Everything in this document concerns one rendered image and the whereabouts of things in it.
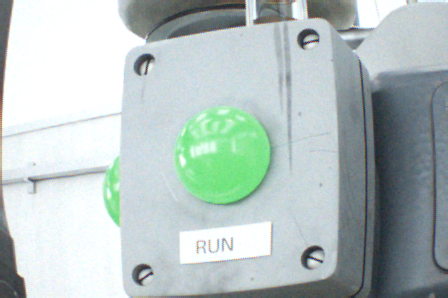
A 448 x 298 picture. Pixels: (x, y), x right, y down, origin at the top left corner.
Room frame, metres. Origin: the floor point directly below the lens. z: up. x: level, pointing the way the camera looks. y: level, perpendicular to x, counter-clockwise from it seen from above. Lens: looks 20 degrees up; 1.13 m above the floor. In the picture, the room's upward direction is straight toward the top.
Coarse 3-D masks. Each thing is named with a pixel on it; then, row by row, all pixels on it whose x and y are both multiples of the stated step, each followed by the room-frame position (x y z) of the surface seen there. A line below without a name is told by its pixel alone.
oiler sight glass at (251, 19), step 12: (252, 0) 0.52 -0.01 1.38; (264, 0) 0.52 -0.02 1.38; (276, 0) 0.51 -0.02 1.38; (288, 0) 0.52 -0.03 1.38; (300, 0) 0.52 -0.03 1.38; (252, 12) 0.52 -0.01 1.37; (264, 12) 0.52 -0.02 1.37; (276, 12) 0.51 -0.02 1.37; (288, 12) 0.52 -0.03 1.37; (300, 12) 0.52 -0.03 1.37; (252, 24) 0.52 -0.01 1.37
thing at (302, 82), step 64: (128, 64) 0.46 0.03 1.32; (192, 64) 0.45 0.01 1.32; (256, 64) 0.44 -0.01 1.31; (320, 64) 0.43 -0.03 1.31; (128, 128) 0.46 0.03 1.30; (320, 128) 0.43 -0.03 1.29; (128, 192) 0.46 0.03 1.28; (256, 192) 0.44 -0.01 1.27; (320, 192) 0.43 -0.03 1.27; (128, 256) 0.46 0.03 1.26; (256, 256) 0.44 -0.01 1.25; (320, 256) 0.44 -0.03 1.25
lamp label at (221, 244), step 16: (256, 224) 0.44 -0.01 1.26; (192, 240) 0.45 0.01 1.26; (208, 240) 0.45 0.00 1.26; (224, 240) 0.44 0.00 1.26; (240, 240) 0.44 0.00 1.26; (256, 240) 0.44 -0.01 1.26; (192, 256) 0.45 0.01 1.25; (208, 256) 0.45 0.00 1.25; (224, 256) 0.44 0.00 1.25; (240, 256) 0.44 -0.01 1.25
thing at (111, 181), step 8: (112, 160) 0.47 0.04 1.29; (112, 168) 0.47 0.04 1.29; (104, 176) 0.48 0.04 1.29; (112, 176) 0.47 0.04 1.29; (104, 184) 0.47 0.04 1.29; (112, 184) 0.47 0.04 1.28; (104, 192) 0.47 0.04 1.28; (112, 192) 0.47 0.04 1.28; (104, 200) 0.48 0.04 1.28; (112, 200) 0.47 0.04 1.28; (112, 208) 0.47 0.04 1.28; (112, 216) 0.48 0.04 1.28
